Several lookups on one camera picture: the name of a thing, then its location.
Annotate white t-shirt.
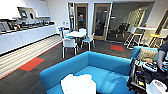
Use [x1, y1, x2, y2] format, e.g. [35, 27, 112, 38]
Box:
[60, 72, 98, 94]

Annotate white chair teal seat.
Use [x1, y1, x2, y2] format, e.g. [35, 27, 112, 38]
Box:
[81, 32, 97, 52]

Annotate blue waste bin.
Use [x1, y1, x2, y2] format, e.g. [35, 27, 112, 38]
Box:
[57, 26, 66, 38]

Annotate wooden glass door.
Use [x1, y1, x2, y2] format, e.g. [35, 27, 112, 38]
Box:
[91, 2, 113, 42]
[73, 2, 90, 35]

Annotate blue sofa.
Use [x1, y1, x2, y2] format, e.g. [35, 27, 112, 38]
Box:
[38, 45, 160, 94]

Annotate white bar stool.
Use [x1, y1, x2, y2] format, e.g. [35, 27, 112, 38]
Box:
[123, 26, 140, 50]

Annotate white kitchen counter cabinets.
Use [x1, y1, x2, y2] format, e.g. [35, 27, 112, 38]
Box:
[0, 23, 58, 56]

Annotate black equipment cart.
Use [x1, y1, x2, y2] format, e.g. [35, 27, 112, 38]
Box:
[127, 57, 168, 94]

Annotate beige patterned pillow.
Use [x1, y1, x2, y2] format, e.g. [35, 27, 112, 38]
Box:
[137, 47, 158, 65]

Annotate dark coffee machine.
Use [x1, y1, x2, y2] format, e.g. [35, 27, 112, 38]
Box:
[17, 6, 37, 25]

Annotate yellow bar stool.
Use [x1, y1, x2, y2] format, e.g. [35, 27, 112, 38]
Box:
[147, 32, 165, 48]

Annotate person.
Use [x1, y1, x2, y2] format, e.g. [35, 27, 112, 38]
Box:
[155, 40, 168, 74]

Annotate grey microwave oven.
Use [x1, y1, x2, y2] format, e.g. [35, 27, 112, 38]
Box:
[0, 20, 14, 34]

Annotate white rounded device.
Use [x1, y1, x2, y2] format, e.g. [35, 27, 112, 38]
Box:
[145, 79, 168, 94]

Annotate white wall cabinets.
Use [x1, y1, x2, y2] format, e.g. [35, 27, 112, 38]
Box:
[0, 0, 52, 20]

